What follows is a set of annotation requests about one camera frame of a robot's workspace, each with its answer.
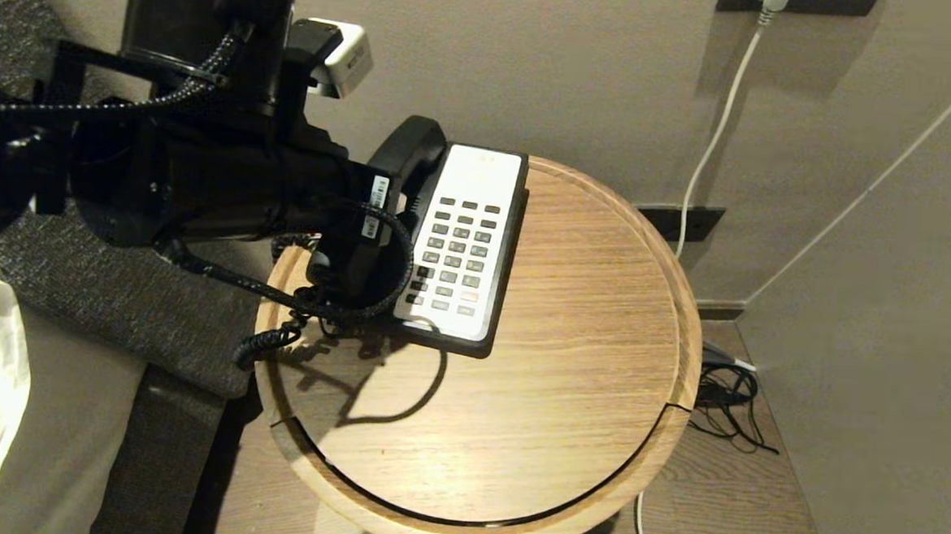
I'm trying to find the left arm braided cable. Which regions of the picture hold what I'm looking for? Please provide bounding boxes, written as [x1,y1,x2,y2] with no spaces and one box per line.
[156,189,419,326]

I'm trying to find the round wooden side table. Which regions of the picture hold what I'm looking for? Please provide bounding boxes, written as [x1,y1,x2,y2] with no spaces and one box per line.
[245,144,714,534]

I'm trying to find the grey cable connector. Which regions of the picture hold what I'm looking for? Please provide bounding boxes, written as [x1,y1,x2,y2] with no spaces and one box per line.
[700,341,758,374]

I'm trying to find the white power cable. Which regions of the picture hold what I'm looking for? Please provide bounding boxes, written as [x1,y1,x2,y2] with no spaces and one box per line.
[632,4,775,534]

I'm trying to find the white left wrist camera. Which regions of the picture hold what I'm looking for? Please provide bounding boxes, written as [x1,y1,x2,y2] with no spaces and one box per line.
[306,18,376,101]

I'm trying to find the grey fabric headboard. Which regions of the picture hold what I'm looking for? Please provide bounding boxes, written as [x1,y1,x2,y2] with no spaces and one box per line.
[0,0,287,403]

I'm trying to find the black coiled phone cord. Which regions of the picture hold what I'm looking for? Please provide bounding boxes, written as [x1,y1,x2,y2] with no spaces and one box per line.
[232,226,348,375]

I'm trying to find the large black wall outlet plate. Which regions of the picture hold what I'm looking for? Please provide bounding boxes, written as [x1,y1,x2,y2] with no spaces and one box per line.
[715,0,879,24]

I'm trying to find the tangled black floor cables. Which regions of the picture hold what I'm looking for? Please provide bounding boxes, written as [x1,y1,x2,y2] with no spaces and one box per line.
[689,362,784,457]

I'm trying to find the small black wall plate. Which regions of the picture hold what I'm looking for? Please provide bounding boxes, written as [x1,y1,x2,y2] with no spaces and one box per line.
[636,204,726,246]

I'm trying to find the beige mattress cover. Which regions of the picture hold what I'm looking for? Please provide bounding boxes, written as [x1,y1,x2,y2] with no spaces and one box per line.
[0,299,153,534]

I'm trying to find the black and white telephone base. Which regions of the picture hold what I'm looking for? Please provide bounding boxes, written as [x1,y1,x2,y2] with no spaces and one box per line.
[385,139,532,360]

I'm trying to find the dark fabric bed base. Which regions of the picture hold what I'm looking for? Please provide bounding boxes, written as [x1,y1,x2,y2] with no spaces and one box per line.
[91,362,231,534]

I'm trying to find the black telephone handset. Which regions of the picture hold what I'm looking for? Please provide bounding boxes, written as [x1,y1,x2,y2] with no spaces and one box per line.
[304,111,449,319]

